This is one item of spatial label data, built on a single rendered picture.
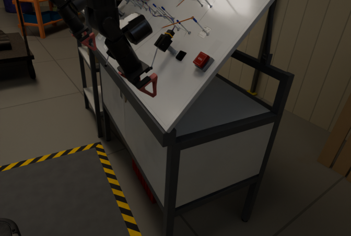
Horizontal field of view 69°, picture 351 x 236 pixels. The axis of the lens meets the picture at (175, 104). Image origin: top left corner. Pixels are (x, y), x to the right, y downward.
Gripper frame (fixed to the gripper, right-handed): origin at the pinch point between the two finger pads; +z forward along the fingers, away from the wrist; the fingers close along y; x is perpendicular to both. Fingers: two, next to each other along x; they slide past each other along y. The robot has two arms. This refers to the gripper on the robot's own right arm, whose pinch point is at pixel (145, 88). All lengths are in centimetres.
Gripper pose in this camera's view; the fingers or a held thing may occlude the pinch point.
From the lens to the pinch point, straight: 81.3
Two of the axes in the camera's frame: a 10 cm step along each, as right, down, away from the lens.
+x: -7.4, 6.4, -2.2
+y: -5.8, -4.3, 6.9
